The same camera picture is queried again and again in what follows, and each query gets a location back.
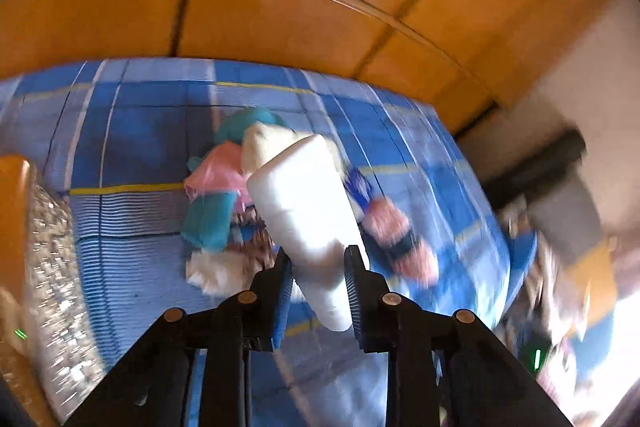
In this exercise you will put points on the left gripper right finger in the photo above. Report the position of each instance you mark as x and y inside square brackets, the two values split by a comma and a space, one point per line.
[442, 370]

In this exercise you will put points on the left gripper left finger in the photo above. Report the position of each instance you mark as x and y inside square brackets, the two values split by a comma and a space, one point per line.
[195, 362]

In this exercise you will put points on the white cloth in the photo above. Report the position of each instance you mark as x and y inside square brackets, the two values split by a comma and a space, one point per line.
[226, 273]

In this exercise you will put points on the pink dishcloth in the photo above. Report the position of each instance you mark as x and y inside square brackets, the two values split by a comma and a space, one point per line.
[406, 252]

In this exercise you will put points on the blue tissue packet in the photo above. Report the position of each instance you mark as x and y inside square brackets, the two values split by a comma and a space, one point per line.
[359, 192]

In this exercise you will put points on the teal plush bear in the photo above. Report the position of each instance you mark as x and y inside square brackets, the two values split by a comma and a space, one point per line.
[216, 185]

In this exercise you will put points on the beige fluffy cloth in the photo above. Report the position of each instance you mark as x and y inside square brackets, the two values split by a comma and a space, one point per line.
[262, 142]

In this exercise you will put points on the leopard satin scrunchie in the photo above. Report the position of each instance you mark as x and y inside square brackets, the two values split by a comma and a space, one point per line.
[249, 237]

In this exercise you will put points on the ornate gold tissue box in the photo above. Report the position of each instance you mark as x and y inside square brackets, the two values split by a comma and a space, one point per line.
[50, 359]

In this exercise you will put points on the blue plaid tablecloth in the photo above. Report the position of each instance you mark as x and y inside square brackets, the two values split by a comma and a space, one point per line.
[113, 139]

